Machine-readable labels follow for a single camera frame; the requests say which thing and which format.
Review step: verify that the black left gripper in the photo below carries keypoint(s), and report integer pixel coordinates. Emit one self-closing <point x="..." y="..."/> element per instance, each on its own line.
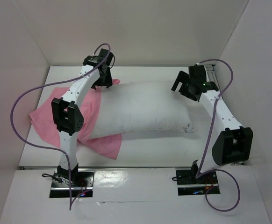
<point x="106" y="82"/>

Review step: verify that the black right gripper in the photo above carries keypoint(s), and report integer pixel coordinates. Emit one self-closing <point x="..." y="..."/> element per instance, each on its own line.
<point x="182" y="84"/>

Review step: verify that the white pillow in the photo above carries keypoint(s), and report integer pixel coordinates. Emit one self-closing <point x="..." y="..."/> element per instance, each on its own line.
<point x="140" y="107"/>

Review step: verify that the pink fabric pillowcase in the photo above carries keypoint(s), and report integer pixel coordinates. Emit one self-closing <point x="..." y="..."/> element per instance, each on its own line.
<point x="42" y="121"/>

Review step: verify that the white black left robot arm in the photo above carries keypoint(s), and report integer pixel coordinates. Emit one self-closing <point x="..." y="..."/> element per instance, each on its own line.
<point x="66" y="110"/>

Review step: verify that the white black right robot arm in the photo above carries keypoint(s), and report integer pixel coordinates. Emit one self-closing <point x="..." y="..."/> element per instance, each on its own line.
<point x="228" y="140"/>

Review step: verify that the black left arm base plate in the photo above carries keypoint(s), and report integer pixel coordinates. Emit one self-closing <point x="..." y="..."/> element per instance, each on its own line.
<point x="83" y="186"/>

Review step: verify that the aluminium table edge rail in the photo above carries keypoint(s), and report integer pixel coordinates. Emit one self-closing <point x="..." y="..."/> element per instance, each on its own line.
<point x="102" y="167"/>

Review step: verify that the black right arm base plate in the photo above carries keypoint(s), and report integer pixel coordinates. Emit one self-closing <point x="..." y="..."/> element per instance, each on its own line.
<point x="188" y="185"/>

